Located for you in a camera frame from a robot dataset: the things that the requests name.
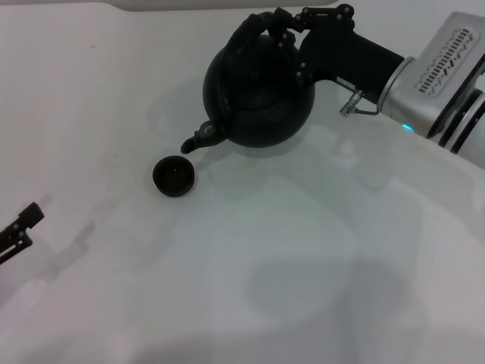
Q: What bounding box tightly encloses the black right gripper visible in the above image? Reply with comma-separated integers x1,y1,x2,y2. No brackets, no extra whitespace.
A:
261,3,405,103

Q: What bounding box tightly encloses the black round teapot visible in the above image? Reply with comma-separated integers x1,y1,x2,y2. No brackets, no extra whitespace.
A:
180,11,318,155

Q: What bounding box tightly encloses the small black teacup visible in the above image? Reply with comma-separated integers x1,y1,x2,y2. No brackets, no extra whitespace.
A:
152,155,197,199

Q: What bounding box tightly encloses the silver plug with grey cable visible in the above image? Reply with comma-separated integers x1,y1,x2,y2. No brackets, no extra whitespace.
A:
339,89,380,117

